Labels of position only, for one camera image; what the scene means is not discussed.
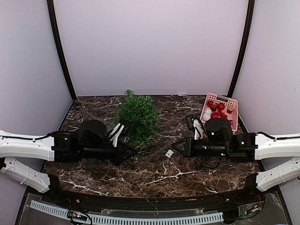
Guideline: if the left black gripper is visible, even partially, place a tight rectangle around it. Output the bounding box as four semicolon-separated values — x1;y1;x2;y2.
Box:
81;141;138;167

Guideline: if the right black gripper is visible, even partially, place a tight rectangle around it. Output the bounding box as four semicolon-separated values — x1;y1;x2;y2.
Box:
172;136;229;158

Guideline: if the small green christmas tree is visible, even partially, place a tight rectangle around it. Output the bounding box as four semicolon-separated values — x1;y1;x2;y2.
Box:
116;90;160;149

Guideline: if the pink plastic basket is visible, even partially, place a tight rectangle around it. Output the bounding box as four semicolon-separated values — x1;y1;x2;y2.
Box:
200;93;239;134

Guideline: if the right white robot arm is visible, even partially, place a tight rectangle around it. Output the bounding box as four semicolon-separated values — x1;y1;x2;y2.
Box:
172;116;300;203

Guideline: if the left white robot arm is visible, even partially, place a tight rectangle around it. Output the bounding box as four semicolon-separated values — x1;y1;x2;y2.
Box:
0;120;138;204

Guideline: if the white ball ornament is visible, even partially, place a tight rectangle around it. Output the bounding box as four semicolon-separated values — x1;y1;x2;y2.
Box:
202;108;212;121

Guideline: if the red ball ornament cluster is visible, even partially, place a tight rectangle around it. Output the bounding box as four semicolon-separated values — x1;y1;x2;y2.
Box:
206;100;234;126

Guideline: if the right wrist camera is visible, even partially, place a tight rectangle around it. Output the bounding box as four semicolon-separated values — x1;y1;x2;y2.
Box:
185;115;203;140

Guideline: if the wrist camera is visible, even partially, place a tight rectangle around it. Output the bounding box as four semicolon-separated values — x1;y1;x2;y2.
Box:
185;115;203;140
107;120;129;147

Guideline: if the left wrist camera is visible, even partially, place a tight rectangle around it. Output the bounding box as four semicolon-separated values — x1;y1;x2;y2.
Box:
107;120;129;147

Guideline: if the white perforated cable duct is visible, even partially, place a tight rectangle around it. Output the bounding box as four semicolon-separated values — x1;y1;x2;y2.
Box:
30;200;224;225

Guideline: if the right black frame pole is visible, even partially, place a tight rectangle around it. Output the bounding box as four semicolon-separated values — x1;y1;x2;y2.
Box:
226;0;255;98

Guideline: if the black frame pole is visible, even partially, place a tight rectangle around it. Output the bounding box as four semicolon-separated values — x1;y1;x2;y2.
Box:
46;0;77;101
226;0;255;98

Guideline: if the left black frame pole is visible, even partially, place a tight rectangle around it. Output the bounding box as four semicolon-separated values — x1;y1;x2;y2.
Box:
46;0;77;101

